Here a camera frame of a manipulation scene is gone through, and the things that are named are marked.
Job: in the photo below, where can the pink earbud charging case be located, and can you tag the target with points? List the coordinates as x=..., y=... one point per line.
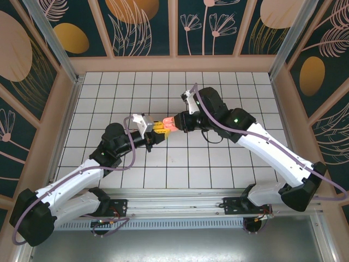
x=169, y=122

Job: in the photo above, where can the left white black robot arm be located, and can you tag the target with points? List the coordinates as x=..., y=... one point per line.
x=71, y=177

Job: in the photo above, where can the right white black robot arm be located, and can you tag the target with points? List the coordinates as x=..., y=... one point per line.
x=272, y=152

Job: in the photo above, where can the black mounting plate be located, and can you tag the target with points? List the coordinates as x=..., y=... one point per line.
x=120, y=207
x=231, y=206

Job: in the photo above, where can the grey metal panel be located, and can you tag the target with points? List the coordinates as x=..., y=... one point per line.
x=174, y=245

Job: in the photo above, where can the aluminium frame rail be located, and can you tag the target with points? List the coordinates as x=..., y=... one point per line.
x=23, y=253
x=325, y=240
x=66, y=122

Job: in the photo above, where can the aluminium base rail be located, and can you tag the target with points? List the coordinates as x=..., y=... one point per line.
x=174, y=204

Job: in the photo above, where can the aluminium corner post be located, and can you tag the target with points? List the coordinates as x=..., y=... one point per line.
x=296, y=41
x=54, y=41

